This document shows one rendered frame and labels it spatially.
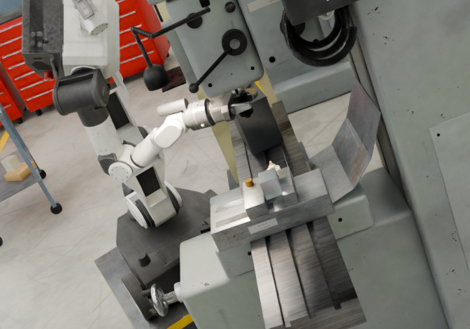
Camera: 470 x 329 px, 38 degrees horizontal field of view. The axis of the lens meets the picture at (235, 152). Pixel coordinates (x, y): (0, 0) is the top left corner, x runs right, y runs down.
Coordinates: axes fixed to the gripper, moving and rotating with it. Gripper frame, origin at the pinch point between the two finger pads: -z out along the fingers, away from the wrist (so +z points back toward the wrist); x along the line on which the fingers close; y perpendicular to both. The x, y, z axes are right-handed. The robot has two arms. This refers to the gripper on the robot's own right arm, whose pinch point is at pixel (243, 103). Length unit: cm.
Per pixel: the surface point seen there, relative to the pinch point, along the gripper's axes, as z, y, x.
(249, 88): 5.3, 7.9, 28.9
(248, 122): 6.7, 15.5, 18.0
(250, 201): -0.8, 16.8, -29.4
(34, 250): 220, 124, 140
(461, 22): -66, -9, -6
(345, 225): -19.8, 43.5, -12.4
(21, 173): 232, 88, 185
